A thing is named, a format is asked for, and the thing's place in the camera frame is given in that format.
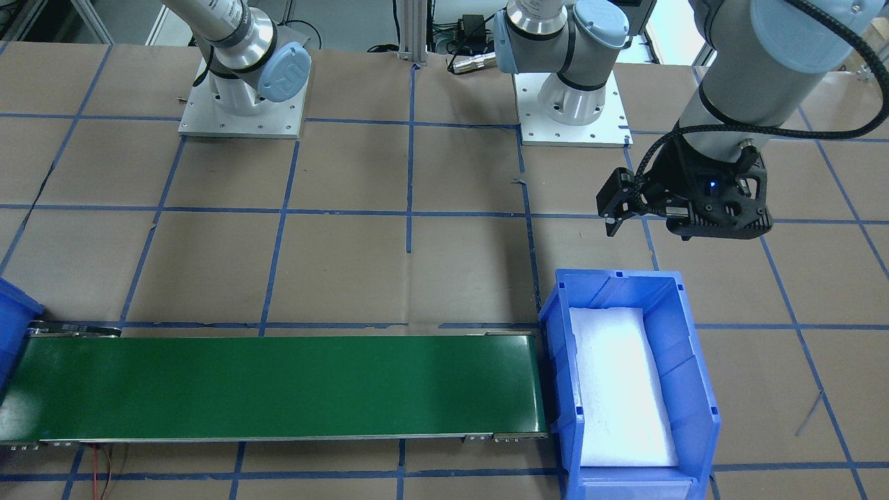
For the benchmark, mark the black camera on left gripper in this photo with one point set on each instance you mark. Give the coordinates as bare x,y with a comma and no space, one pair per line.
617,197

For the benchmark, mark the blue bin beside right arm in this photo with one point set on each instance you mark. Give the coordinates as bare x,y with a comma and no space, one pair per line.
17,311

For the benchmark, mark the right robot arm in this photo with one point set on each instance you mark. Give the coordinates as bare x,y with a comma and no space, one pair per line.
248,60

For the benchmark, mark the silver metal connector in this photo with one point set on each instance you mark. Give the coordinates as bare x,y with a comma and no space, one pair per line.
473,64

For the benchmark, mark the green conveyor belt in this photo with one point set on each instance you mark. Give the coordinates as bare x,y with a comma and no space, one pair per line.
169,389

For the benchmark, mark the aluminium frame post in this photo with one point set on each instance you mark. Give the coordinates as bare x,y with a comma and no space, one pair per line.
412,20

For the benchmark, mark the blue bin beside left arm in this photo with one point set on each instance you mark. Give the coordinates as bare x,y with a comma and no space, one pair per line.
682,372

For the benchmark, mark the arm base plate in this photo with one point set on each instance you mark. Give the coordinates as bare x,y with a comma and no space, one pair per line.
278,118
535,118

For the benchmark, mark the cardboard box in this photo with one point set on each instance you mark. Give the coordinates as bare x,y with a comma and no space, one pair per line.
876,35

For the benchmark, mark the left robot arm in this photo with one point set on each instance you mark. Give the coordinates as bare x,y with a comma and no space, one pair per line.
769,55

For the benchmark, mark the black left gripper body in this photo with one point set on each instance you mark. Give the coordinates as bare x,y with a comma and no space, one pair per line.
672,171

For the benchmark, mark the white foam pad bin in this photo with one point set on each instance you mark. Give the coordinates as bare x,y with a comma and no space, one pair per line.
626,422

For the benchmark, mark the black power adapter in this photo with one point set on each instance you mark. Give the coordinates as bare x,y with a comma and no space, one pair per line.
471,29

